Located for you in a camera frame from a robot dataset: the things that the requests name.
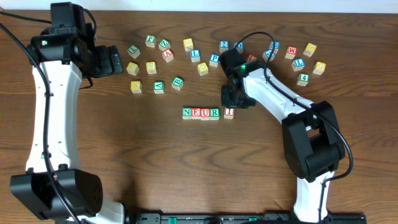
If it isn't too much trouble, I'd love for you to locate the red I wooden block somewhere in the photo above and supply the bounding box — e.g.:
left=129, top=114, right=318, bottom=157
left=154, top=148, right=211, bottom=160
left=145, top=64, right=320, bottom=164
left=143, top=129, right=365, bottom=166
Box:
left=224, top=107, right=235, bottom=119

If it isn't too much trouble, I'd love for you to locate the green R wooden block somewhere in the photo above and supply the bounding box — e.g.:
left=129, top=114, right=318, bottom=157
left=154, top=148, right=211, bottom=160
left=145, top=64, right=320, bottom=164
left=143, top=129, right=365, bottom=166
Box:
left=210, top=108, right=220, bottom=120

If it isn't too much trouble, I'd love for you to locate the red u wooden block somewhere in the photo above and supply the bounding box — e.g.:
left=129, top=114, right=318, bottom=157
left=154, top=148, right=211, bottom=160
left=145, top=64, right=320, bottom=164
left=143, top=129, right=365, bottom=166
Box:
left=200, top=108, right=211, bottom=121
left=246, top=55, right=257, bottom=62

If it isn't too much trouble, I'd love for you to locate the red E wooden block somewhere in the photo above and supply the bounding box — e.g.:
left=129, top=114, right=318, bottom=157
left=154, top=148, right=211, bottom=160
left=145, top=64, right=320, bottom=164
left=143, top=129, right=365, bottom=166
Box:
left=191, top=108, right=201, bottom=119

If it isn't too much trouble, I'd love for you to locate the blue P wooden block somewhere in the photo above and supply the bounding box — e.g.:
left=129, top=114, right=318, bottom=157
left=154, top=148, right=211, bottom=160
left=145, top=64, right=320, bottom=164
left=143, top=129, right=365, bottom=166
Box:
left=209, top=54, right=220, bottom=67

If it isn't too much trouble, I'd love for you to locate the yellow S wooden block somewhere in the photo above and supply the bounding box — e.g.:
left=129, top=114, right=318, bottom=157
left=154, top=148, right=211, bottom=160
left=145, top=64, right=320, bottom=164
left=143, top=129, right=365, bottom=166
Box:
left=146, top=61, right=157, bottom=75

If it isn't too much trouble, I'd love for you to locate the green N wooden block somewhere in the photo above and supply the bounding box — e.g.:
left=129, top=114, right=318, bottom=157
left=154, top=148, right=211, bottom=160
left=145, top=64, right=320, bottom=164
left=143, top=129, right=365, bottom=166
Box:
left=182, top=107, right=192, bottom=119

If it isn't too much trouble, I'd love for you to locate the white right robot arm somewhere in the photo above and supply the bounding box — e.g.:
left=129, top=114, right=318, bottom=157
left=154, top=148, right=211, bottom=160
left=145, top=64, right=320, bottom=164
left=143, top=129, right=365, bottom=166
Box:
left=220, top=58, right=345, bottom=223

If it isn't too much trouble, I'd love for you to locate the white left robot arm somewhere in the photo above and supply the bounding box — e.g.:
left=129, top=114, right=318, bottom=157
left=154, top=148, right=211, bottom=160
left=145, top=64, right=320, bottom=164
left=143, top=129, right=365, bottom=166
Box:
left=10, top=32, right=131, bottom=223

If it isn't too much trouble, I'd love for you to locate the yellow C wooden block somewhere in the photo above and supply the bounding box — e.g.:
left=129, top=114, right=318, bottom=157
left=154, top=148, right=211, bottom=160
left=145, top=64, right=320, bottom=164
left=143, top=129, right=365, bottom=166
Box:
left=126, top=62, right=139, bottom=76

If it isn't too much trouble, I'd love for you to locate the green 7 wooden block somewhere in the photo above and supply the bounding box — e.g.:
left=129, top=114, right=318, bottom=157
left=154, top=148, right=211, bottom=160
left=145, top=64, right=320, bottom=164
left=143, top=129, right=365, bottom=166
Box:
left=127, top=45, right=141, bottom=58

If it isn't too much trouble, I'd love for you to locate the yellow K wooden block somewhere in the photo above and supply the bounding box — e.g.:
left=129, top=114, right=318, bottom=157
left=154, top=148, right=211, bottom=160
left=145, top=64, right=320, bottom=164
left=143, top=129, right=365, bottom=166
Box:
left=130, top=80, right=142, bottom=93

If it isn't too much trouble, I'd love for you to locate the yellow Q wooden block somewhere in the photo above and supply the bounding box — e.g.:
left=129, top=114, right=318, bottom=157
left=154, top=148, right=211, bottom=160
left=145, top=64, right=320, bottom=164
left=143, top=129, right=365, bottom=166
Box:
left=197, top=62, right=209, bottom=76

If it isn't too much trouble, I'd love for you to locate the green J wooden block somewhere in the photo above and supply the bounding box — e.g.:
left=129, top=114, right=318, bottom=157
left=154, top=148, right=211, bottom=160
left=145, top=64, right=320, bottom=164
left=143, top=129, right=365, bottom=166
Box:
left=145, top=34, right=156, bottom=48

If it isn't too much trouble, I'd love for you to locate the blue D wooden block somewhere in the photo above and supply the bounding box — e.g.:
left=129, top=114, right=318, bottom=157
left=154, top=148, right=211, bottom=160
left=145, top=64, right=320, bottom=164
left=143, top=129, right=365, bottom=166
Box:
left=234, top=42, right=244, bottom=54

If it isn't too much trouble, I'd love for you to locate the blue 2 wooden block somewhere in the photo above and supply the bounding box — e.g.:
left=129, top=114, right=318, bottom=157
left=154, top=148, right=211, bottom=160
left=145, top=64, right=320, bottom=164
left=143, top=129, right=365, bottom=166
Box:
left=219, top=40, right=229, bottom=53

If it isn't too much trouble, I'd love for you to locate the green V wooden block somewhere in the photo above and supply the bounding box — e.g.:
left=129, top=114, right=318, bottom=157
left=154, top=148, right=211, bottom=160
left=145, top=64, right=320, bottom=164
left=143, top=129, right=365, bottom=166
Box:
left=154, top=81, right=164, bottom=94

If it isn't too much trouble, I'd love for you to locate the green B wooden block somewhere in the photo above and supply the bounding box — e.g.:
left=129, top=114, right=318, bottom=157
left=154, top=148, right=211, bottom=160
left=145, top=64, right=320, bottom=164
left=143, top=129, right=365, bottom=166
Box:
left=171, top=76, right=183, bottom=91

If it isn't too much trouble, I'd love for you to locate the blue 5 wooden block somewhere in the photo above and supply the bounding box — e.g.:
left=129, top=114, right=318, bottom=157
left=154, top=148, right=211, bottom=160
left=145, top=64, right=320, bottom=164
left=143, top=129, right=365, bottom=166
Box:
left=262, top=49, right=275, bottom=62

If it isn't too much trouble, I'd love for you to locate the blue L wooden block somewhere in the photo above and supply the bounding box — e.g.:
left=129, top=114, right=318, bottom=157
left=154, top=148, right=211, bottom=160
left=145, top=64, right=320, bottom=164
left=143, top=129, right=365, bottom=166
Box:
left=190, top=49, right=201, bottom=62

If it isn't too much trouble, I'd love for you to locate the green Z wooden block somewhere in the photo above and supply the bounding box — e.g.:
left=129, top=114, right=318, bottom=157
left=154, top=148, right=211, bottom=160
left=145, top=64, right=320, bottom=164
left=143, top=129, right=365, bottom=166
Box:
left=159, top=39, right=171, bottom=51

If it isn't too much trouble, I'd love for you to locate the red A wooden block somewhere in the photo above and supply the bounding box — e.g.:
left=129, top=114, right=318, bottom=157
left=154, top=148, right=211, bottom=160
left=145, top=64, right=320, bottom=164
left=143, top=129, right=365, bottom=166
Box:
left=162, top=49, right=174, bottom=63

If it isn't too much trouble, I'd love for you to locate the yellow 6 wooden block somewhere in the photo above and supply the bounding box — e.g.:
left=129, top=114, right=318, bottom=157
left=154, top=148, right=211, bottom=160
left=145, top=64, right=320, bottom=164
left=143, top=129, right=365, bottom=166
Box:
left=183, top=38, right=194, bottom=52

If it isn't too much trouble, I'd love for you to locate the blue D block right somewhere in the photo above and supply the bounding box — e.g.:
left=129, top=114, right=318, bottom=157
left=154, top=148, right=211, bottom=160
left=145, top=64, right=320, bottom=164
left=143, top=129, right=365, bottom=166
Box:
left=269, top=41, right=280, bottom=54

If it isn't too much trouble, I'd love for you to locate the green 4 wooden block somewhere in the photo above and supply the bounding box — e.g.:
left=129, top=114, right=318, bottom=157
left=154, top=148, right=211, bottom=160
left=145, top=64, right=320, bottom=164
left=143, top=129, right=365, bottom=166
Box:
left=297, top=73, right=310, bottom=86

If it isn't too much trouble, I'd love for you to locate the blue L block right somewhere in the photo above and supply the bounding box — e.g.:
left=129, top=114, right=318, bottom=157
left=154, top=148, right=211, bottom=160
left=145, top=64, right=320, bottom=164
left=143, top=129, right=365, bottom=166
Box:
left=292, top=57, right=305, bottom=72

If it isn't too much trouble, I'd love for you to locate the red M wooden block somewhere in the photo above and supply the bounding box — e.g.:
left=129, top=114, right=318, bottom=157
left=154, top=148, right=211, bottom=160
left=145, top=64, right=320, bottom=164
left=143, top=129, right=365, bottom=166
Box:
left=285, top=46, right=297, bottom=59

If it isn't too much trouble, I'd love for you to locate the yellow block far right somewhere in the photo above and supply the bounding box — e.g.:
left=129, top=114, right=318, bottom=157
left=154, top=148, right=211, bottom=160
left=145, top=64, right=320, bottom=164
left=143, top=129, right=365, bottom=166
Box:
left=303, top=42, right=317, bottom=57

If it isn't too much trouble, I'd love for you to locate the yellow G block right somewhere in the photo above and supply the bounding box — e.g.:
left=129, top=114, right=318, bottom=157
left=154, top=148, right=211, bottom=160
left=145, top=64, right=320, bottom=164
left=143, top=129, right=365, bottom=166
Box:
left=313, top=61, right=326, bottom=75

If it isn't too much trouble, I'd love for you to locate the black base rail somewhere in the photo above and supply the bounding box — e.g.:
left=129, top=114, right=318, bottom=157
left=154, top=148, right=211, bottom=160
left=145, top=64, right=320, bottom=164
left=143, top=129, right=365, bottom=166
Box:
left=131, top=212, right=368, bottom=224

